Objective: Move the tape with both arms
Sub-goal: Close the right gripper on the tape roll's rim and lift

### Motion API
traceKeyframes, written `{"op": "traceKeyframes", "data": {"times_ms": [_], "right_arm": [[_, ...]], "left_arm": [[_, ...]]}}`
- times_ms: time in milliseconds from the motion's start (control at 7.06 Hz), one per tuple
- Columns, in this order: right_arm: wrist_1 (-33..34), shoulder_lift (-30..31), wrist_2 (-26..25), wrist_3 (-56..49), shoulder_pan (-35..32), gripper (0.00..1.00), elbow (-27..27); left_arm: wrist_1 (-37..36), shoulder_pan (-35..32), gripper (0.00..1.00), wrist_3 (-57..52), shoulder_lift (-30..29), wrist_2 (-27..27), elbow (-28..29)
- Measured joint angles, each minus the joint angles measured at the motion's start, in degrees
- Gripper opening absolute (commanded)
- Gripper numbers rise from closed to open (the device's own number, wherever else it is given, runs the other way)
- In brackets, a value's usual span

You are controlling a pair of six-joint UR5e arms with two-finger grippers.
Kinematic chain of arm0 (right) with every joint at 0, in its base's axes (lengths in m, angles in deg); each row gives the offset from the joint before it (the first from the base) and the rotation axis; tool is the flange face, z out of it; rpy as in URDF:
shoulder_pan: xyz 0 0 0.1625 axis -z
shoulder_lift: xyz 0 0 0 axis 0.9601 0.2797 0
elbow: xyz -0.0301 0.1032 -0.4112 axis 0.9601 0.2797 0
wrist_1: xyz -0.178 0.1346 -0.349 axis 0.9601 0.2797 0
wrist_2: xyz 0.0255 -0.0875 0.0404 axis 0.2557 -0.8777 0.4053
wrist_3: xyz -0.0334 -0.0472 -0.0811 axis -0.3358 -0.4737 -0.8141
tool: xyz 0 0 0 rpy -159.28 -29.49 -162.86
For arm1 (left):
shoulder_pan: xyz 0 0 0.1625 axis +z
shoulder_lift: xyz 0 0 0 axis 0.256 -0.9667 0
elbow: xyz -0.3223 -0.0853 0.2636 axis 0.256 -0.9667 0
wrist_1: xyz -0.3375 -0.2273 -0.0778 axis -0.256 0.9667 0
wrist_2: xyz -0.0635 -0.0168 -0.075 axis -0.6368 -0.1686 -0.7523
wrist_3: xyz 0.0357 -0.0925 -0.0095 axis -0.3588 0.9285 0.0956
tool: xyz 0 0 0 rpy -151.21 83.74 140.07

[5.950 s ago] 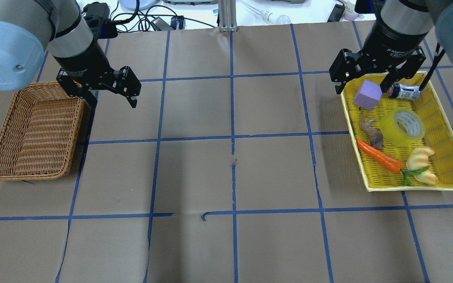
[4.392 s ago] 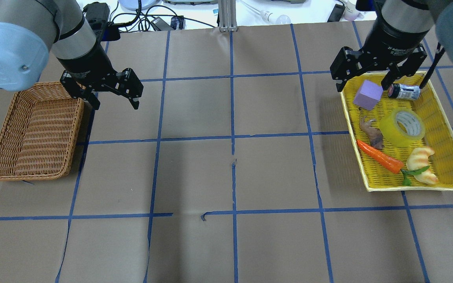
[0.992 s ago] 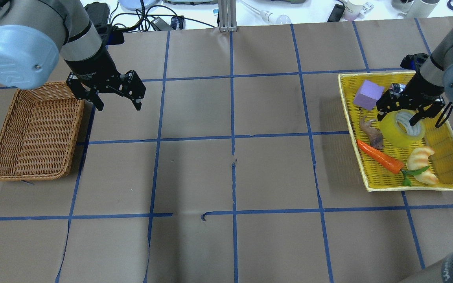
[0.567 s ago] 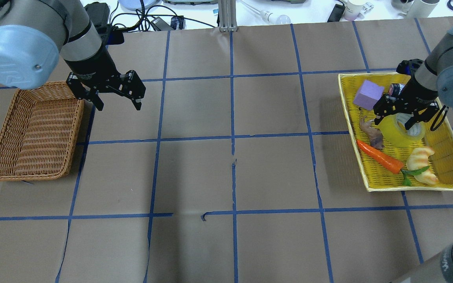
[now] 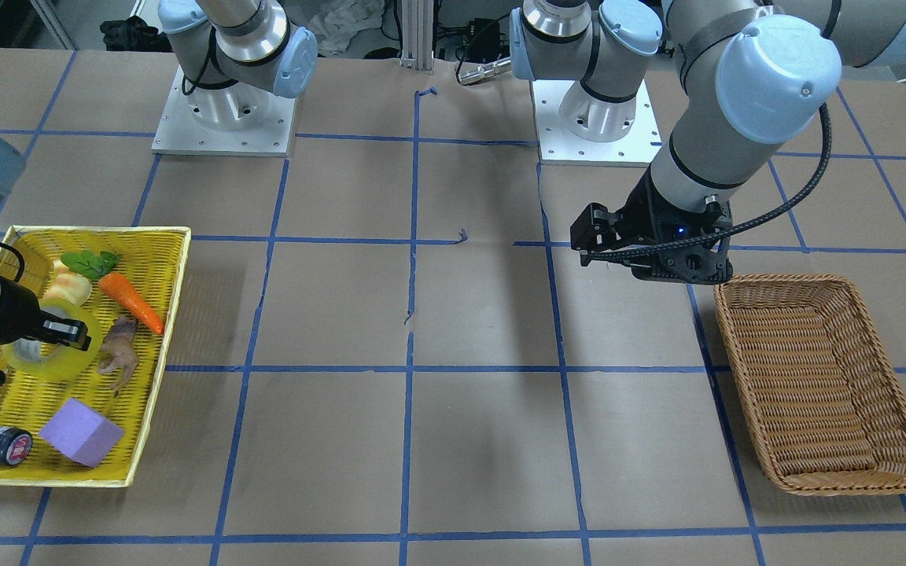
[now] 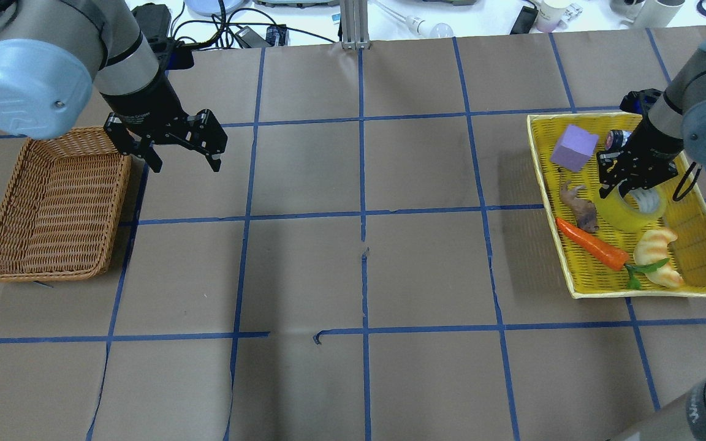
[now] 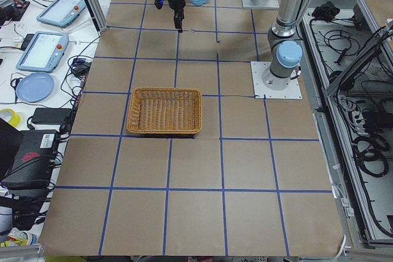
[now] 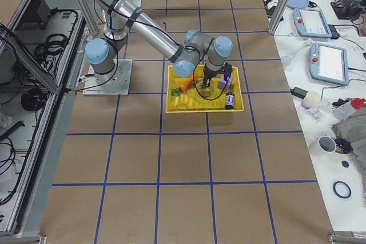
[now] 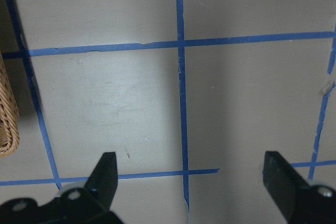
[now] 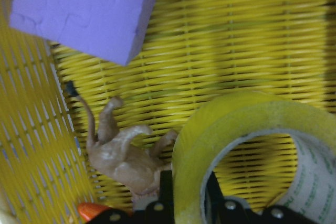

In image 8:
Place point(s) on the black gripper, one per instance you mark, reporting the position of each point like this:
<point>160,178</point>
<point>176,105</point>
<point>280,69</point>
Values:
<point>207,77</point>

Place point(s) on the yellow clear tape roll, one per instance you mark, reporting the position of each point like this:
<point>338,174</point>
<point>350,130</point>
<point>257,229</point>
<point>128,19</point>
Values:
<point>207,93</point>

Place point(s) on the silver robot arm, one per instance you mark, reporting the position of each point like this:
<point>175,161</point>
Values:
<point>124,16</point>

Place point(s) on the purple foam cube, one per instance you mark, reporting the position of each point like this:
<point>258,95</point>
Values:
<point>224,83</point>

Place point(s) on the yellow woven basket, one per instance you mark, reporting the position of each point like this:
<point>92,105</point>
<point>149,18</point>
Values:
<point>202,105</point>

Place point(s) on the small dark labelled bottle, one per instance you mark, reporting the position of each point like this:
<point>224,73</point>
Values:
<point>229,101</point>

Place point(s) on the toy bread loaf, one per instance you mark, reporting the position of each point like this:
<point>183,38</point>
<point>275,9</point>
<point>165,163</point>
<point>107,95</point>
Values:
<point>184,99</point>

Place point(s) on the orange toy carrot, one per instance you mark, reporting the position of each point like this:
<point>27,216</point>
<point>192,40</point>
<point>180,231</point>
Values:
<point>184,86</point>

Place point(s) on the light bulb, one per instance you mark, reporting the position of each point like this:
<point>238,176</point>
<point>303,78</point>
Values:
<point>287,59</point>

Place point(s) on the white lidded jar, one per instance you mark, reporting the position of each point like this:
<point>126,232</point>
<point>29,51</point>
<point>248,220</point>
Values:
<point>311,98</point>

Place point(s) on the upper teach pendant tablet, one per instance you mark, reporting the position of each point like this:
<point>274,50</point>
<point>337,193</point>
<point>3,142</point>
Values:
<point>311,23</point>

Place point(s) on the teach pendant tablet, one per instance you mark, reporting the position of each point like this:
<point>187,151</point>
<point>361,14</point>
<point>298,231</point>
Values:
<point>311,23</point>
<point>328,64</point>

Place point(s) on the blue plastic plate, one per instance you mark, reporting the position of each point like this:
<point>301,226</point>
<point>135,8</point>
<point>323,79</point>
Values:
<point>297,4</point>

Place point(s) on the lower teach pendant tablet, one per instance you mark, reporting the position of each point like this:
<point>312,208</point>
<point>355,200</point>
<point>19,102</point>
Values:
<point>328,64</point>

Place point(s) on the white mug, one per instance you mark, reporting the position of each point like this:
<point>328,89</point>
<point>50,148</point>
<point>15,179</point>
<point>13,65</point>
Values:
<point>322,146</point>

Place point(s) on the black bowl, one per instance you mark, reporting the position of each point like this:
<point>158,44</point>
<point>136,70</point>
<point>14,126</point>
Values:
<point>343,146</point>

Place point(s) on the grey cloth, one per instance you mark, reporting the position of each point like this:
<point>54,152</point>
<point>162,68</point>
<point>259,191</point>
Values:
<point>353,130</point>

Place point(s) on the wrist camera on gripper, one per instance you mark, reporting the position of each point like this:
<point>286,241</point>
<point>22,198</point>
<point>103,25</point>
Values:
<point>226,71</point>

